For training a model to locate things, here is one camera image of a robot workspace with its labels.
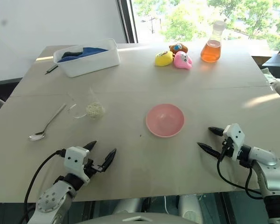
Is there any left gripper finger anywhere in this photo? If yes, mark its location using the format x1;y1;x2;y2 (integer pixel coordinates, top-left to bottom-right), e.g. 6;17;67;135
83;140;98;151
101;148;118;173

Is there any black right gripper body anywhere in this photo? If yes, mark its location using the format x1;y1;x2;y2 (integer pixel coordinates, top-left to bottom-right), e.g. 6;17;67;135
221;136;234;160

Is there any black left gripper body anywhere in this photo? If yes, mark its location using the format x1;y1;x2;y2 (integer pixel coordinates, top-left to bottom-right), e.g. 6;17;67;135
84;158;108;181

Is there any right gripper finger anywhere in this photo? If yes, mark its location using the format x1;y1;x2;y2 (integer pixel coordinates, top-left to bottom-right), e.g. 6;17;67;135
197;142;223;161
208;126;225;137

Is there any clear cup with noodles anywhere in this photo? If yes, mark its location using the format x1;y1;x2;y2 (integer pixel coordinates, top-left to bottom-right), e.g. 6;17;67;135
66;87;107;121

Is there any silver metal spoon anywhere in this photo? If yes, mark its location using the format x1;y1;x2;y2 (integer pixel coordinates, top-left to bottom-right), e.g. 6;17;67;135
28;103;67;142

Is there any white rounded robot part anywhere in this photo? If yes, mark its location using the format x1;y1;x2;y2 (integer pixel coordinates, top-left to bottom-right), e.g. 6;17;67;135
178;194;204;224
112;198;143;216

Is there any pink plastic bowl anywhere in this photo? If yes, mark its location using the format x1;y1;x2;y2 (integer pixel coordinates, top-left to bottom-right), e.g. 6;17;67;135
145;103;185;138

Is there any grey robot torso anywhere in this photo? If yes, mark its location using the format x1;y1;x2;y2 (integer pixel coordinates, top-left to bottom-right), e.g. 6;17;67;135
83;210;195;224

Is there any pink plush toy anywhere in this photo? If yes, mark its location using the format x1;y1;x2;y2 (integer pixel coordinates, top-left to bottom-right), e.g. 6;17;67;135
173;51;194;70

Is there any glass flask with orange liquid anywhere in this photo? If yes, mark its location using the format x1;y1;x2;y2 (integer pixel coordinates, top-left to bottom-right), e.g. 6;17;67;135
200;20;223;63

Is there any white plastic bin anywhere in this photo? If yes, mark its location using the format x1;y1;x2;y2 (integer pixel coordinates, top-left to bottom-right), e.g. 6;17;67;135
53;38;121;78

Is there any dark grey pen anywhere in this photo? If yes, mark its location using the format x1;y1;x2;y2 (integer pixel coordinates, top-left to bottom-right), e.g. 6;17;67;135
44;65;59;76

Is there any yellow plush toy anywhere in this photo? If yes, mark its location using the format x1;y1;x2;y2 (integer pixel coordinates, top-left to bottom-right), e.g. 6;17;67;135
154;50;174;68

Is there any brown plush toy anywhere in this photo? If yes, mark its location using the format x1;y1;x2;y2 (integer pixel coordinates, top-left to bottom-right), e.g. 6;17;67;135
168;43;189;55

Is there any dark flat device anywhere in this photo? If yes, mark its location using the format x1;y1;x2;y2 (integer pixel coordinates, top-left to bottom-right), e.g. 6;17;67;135
260;38;280;69

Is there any black cloth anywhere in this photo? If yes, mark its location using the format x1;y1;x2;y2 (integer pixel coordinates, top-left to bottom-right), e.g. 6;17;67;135
60;50;85;59

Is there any blue cloth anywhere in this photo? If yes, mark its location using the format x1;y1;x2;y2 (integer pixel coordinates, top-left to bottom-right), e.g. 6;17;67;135
56;47;108;63

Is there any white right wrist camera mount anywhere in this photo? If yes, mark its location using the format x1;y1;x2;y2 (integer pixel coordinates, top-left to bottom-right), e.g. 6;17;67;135
223;123;245;162

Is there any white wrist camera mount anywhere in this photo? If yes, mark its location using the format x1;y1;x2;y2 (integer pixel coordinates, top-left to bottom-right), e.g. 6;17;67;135
63;146;91;184
223;123;245;162

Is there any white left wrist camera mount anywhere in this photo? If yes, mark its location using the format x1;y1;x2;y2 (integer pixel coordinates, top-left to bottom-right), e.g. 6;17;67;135
63;146;91;184

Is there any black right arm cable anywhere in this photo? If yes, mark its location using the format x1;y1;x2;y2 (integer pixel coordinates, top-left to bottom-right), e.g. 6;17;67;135
217;139;264;195

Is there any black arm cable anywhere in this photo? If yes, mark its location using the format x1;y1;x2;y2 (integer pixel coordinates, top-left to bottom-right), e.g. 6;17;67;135
24;150;66;224
217;139;264;195

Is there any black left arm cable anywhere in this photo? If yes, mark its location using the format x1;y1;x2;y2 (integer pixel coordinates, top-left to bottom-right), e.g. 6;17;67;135
24;150;66;224

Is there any dark window frame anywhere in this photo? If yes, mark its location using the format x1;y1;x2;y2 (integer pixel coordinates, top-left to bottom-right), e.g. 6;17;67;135
117;0;139;44

